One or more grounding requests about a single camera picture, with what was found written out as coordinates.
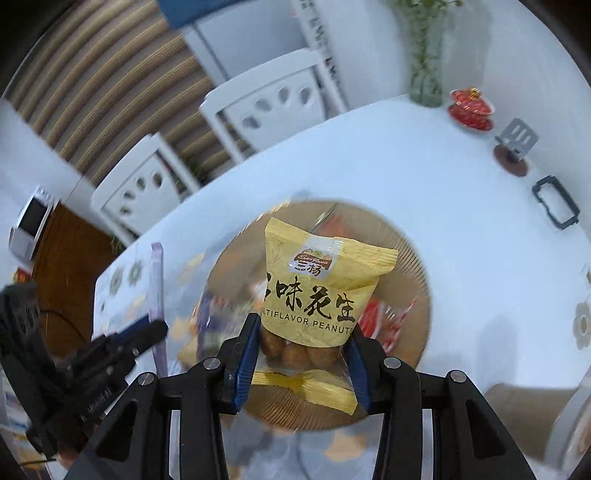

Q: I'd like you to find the black rectangular frame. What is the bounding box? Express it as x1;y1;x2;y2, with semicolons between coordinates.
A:
531;175;580;230

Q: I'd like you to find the round bamboo tray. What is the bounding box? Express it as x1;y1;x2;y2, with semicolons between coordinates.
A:
203;200;432;384

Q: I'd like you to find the brown striped curtain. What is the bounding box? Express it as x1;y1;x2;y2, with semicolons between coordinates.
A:
7;0;259;185

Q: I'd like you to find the scale pattern table mat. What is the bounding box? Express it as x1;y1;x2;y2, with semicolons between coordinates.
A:
161;295;439;480

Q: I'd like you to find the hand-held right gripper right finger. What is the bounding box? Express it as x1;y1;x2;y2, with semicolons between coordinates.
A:
344;335;527;480

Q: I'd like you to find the yellow peanut packet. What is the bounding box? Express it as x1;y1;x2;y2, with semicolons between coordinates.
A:
242;217;400;414

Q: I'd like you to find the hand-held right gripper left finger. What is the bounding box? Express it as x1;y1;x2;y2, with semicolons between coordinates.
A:
65;313;262;480

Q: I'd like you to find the glass vase with green stems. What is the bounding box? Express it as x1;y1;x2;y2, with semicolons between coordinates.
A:
388;0;462;108

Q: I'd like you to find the clear red label snack bag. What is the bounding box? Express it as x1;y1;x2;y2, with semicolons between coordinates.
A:
358;298;419;354

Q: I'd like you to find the blue board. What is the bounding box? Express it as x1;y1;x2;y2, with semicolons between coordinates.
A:
157;0;296;28

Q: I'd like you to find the white refrigerator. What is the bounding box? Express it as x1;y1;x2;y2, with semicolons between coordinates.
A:
182;14;296;88

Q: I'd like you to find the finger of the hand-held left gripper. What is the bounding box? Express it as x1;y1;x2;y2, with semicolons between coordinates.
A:
108;319;169;354
69;344;139;384

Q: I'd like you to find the white dining chair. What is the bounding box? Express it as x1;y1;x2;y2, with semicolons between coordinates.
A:
90;134;199;236
549;383;591;480
198;46;349;153

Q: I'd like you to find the white microwave oven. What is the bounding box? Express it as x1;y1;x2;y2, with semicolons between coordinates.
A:
9;187;58;264

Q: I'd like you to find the white printed banner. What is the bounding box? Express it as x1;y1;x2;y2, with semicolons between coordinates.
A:
291;0;352;114

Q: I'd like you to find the brown wooden cabinet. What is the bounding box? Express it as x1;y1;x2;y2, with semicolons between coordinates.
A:
30;203;121;361

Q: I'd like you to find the grey metal phone stand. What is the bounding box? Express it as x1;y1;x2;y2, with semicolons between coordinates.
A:
492;117;540;177

